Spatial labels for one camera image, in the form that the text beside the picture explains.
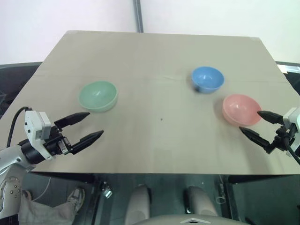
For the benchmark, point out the person's beige trouser leg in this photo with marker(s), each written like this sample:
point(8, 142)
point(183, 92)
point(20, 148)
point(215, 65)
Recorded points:
point(44, 213)

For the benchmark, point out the grey robot torso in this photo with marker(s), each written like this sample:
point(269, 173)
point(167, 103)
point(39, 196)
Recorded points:
point(185, 220)

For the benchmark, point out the grey rounded leg cover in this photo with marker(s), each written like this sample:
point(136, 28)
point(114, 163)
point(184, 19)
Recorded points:
point(137, 206)
point(200, 201)

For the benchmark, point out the metal table leg bracket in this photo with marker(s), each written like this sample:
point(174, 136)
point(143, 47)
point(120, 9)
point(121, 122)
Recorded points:
point(107, 188)

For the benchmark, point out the blue plastic bowl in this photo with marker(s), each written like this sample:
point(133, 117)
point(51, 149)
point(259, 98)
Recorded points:
point(207, 78)

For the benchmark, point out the green plastic bowl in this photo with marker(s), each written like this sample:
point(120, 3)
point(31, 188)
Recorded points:
point(98, 96)

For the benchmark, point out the grey corrugated pole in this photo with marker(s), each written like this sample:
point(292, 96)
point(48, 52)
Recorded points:
point(138, 15)

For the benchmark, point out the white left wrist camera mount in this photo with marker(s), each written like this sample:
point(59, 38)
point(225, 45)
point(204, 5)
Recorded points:
point(32, 126)

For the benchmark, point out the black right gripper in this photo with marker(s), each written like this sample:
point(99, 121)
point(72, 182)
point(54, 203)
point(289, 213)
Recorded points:
point(280, 138)

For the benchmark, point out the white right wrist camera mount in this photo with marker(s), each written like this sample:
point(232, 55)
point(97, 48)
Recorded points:
point(293, 117)

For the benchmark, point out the red plastic bowl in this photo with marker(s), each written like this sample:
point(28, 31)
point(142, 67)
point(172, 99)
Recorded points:
point(241, 109)

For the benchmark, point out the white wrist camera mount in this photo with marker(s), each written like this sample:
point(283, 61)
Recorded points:
point(32, 126)
point(293, 117)

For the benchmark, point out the dark metal table leg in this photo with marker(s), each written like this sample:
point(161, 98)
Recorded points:
point(221, 188)

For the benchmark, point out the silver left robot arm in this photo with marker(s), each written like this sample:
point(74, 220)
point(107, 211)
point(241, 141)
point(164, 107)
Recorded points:
point(12, 159)

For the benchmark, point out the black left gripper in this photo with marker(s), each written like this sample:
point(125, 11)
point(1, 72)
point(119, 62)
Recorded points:
point(56, 143)

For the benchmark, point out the white sneaker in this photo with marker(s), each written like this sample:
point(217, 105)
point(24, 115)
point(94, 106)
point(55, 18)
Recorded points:
point(27, 195)
point(76, 198)

